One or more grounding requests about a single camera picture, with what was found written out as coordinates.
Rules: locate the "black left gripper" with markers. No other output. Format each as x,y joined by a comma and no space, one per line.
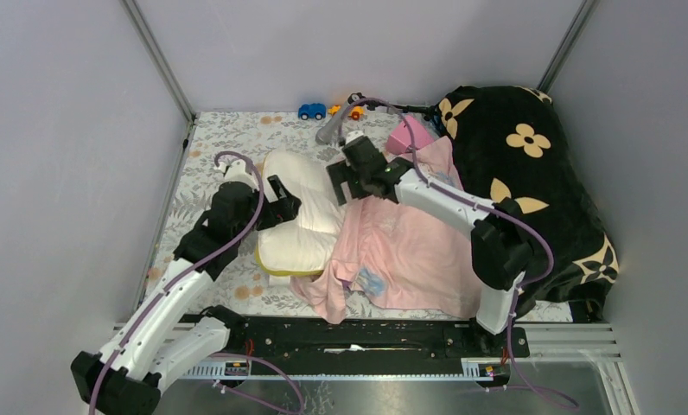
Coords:
280,211

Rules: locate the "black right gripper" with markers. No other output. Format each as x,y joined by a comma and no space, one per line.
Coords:
343,171

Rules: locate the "white pillow with yellow edge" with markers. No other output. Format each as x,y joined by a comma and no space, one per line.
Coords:
303,246

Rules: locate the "pink pillow with princess print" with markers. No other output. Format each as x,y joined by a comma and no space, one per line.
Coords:
393,260

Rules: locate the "black blanket with yellow flowers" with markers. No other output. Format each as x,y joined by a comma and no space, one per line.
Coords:
508,142

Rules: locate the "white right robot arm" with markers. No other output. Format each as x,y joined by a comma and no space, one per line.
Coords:
500,241

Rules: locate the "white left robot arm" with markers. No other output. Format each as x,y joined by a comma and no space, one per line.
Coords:
129,374

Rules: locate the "blue toy car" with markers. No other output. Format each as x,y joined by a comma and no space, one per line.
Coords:
317,111

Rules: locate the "pink metronome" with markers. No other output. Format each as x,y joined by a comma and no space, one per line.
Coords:
409,134

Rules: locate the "floral patterned bed sheet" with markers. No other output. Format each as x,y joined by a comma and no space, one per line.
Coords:
243,287

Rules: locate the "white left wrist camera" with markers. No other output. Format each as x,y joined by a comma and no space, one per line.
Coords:
239,171

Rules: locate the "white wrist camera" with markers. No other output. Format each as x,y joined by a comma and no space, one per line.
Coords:
353,136
239,171

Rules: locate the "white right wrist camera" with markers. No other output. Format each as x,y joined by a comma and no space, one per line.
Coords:
353,136

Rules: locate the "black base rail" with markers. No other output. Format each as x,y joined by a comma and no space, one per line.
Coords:
311,346

